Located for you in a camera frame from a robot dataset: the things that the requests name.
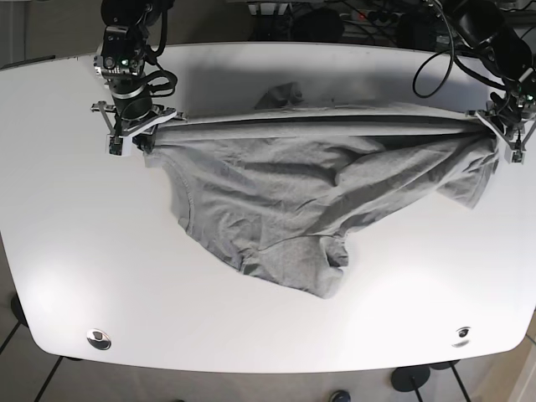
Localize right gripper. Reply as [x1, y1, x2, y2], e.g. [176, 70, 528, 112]
[90, 70, 179, 157]

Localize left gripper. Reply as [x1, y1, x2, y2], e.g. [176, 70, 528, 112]
[466, 92, 535, 165]

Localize grey T-shirt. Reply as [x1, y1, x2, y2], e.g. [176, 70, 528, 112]
[144, 101, 498, 298]

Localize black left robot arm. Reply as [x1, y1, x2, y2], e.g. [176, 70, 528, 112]
[441, 1, 535, 164]

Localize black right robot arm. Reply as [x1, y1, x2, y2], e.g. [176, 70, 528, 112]
[91, 0, 180, 157]

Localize right silver table grommet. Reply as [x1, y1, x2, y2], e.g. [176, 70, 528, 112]
[450, 327, 472, 348]

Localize silver table grommet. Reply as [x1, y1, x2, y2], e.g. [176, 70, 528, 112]
[450, 327, 472, 348]
[86, 328, 111, 351]

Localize left silver table grommet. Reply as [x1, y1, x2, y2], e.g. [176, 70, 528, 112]
[86, 328, 111, 351]

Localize black round stand base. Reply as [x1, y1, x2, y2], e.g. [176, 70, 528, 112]
[390, 365, 430, 393]

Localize blue shoe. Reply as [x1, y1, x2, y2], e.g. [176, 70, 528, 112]
[328, 389, 352, 402]

